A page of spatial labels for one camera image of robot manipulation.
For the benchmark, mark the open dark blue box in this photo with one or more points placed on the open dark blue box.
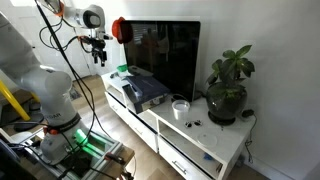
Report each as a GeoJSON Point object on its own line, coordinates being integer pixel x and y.
{"type": "Point", "coordinates": [146, 90]}

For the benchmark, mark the clear round plastic container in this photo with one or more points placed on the clear round plastic container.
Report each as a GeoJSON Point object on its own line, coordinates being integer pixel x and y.
{"type": "Point", "coordinates": [180, 108]}

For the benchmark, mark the white television stand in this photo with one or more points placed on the white television stand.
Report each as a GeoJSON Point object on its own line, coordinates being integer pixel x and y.
{"type": "Point", "coordinates": [233, 136]}

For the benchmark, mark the green plastic box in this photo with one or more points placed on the green plastic box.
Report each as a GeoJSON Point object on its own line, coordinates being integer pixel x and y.
{"type": "Point", "coordinates": [122, 68]}

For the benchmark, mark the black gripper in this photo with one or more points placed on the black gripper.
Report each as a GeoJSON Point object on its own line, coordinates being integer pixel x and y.
{"type": "Point", "coordinates": [96, 45]}

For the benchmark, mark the black flat screen television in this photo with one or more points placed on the black flat screen television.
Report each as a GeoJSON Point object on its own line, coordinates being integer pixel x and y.
{"type": "Point", "coordinates": [163, 56]}

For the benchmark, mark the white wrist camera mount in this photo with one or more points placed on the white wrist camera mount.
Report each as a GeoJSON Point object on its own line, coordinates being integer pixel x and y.
{"type": "Point", "coordinates": [107, 36]}

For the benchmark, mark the small blue item in shelf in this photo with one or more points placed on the small blue item in shelf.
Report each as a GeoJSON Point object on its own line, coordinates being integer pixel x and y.
{"type": "Point", "coordinates": [208, 156]}

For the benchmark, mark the yellow handrail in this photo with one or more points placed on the yellow handrail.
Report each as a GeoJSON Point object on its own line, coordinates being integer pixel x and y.
{"type": "Point", "coordinates": [13, 101]}

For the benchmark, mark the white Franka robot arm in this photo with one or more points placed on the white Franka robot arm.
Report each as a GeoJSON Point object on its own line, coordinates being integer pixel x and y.
{"type": "Point", "coordinates": [50, 90]}

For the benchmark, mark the green plant in glass bowl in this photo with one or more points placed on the green plant in glass bowl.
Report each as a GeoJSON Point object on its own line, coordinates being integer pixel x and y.
{"type": "Point", "coordinates": [228, 100]}

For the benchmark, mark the black white sunglasses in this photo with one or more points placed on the black white sunglasses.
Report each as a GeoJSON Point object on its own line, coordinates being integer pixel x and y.
{"type": "Point", "coordinates": [189, 124]}

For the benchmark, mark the clear round container lid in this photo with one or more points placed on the clear round container lid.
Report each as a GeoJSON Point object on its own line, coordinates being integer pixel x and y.
{"type": "Point", "coordinates": [207, 139]}

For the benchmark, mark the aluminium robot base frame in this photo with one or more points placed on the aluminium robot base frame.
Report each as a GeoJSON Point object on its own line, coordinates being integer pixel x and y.
{"type": "Point", "coordinates": [100, 150]}

